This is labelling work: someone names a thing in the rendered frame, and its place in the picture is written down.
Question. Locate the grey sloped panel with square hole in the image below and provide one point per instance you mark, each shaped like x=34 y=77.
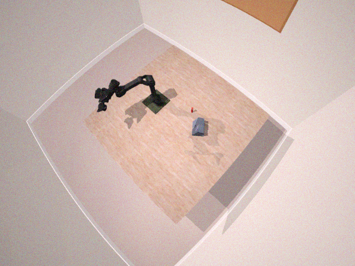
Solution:
x=198 y=127

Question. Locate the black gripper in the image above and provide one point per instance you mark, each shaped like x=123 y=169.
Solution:
x=106 y=95

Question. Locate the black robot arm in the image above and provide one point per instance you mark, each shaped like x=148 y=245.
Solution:
x=121 y=90

